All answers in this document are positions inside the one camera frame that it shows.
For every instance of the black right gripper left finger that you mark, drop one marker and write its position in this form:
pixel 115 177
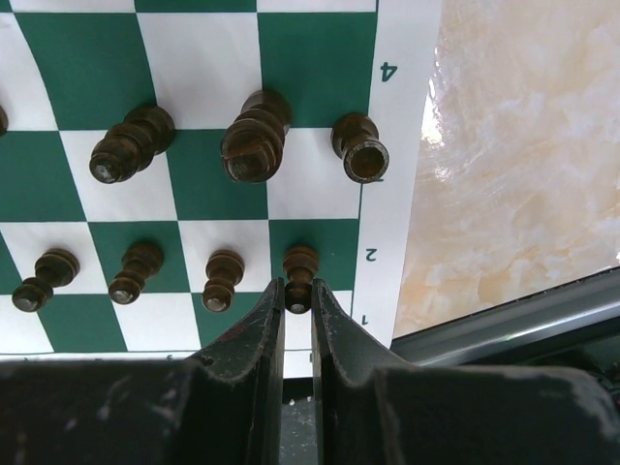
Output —
pixel 221 405

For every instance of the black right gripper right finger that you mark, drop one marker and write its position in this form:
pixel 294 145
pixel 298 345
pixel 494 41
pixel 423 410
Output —
pixel 374 407

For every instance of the dark pawn edge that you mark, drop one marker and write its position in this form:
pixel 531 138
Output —
pixel 301 266

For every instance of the green white chess mat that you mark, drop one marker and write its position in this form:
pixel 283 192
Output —
pixel 70 70

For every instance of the dark pawn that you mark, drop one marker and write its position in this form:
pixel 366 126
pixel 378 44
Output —
pixel 224 271
pixel 55 268
pixel 140 262

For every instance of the dark rook piece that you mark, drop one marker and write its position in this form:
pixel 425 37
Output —
pixel 355 141

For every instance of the dark bishop piece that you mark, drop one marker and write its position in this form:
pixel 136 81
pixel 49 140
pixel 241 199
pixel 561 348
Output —
pixel 252 147

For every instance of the dark queen piece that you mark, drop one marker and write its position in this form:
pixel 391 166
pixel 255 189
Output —
pixel 130 146

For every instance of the metal frame rail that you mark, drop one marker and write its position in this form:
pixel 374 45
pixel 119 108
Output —
pixel 519 324

